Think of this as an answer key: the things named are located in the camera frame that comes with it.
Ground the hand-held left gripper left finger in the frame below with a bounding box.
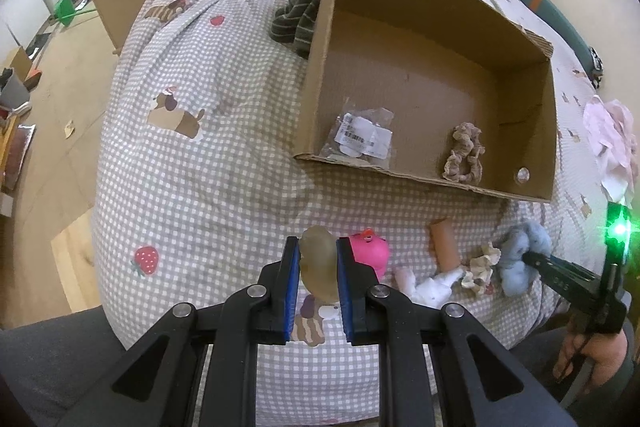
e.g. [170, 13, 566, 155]
[55, 234, 301, 427]

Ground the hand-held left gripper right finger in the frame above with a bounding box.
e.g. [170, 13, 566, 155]
[336, 236, 576, 427]

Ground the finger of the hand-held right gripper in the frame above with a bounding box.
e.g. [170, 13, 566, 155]
[521, 251, 598, 300]

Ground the pink soft toy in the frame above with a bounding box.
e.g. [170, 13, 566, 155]
[347, 228, 391, 280]

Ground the cream floral scrunchie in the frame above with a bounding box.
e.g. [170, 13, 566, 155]
[462, 243, 503, 298]

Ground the tan tube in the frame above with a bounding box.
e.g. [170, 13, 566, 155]
[429, 219, 463, 273]

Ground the person's right hand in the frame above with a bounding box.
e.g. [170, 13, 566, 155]
[552, 322, 635, 394]

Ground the pink cloth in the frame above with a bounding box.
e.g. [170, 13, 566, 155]
[582, 97, 638, 202]

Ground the beige scrunchie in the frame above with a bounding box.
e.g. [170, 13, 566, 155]
[442, 122, 486, 185]

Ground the clear plastic packet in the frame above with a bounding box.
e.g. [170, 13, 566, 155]
[325, 99, 393, 162]

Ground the black and white item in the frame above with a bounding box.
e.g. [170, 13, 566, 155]
[587, 47, 606, 90]

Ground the person's left trouser leg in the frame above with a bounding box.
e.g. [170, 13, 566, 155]
[0, 307, 131, 427]

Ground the teal bolster pillow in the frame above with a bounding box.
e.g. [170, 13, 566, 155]
[492, 0, 603, 78]

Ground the dark striped cloth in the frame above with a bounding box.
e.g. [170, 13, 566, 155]
[270, 0, 327, 60]

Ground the dark patterned mat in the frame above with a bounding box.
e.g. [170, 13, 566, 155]
[0, 124, 37, 192]

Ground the grey bin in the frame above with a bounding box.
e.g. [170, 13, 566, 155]
[0, 69, 32, 112]

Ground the small cardboard box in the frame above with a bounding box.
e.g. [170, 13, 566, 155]
[0, 47, 33, 78]

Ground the green dustpan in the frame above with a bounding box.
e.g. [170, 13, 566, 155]
[52, 0, 101, 26]

